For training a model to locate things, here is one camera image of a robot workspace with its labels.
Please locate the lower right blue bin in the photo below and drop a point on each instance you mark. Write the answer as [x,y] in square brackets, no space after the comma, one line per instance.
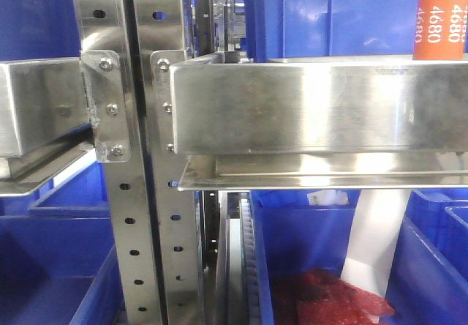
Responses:
[428,281]

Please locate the perforated steel upright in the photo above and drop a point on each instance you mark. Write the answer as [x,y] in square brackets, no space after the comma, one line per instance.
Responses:
[164,31]
[109,64]

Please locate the left perforated steel upright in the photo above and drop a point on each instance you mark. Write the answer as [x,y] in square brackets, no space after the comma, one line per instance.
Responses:
[109,64]

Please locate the left stainless steel shelf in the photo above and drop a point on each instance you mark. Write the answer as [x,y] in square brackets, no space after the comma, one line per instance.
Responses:
[45,125]

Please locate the upper left blue bin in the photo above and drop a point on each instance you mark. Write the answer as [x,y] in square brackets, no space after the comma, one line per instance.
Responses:
[38,29]

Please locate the stainless steel shelf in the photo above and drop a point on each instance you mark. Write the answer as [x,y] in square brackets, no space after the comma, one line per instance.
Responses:
[45,125]
[328,122]

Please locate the right stainless steel shelf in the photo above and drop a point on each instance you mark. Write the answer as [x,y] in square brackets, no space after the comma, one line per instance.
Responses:
[328,122]

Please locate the blue bin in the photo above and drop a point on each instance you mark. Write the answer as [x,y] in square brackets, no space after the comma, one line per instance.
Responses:
[58,260]
[277,29]
[428,281]
[38,29]
[295,230]

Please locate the right perforated steel upright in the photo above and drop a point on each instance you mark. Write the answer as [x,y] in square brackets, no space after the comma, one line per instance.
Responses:
[164,31]

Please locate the upper right blue bin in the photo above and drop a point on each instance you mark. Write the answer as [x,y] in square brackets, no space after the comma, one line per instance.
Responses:
[277,29]

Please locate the lower middle blue bin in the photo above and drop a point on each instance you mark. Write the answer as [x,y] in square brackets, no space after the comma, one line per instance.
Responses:
[295,230]

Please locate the orange cylindrical capacitor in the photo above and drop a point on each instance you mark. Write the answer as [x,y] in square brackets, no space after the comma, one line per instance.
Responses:
[441,30]

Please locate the lower left blue bin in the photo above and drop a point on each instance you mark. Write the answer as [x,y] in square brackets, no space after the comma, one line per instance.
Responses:
[58,260]

